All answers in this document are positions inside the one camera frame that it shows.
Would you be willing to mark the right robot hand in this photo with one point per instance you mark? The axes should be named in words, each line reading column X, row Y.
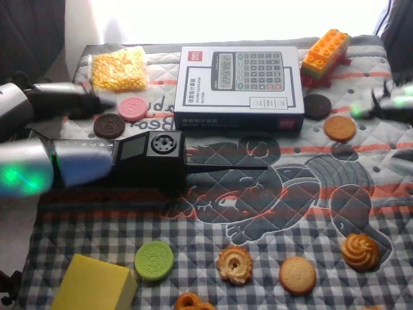
column 393, row 103

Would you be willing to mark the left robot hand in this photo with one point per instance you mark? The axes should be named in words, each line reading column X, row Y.
column 80, row 164

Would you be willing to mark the large black toy phone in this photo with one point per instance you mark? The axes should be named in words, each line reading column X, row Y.
column 161, row 161

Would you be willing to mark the white calculator box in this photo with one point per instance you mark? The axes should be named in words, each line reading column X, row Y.
column 206, row 80

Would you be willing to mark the dark brown sandwich cookie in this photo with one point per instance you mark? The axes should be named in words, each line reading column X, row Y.
column 109, row 126
column 317, row 106

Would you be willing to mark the round tan biscuit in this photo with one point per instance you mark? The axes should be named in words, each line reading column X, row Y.
column 297, row 275
column 339, row 128

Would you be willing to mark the pink sandwich cookie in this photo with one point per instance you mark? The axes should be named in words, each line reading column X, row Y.
column 132, row 109

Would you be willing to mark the orange toy brick block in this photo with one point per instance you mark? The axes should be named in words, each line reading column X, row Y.
column 326, row 51

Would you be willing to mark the bag of yellow beads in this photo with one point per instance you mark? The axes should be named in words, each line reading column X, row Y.
column 116, row 71

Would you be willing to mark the yellow sponge block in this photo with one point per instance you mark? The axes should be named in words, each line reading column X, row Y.
column 93, row 284

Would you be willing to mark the green sandwich cookie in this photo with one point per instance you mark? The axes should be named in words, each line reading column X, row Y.
column 154, row 261

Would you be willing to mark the grey quilt with printed bear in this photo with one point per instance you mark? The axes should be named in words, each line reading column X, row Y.
column 290, row 193

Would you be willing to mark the black clamp stand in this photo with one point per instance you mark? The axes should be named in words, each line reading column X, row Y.
column 8, row 287

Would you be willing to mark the swirl butter cookie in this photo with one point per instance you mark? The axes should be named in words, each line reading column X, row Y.
column 359, row 253

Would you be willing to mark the pretzel butter cookie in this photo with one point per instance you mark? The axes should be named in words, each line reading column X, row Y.
column 182, row 302

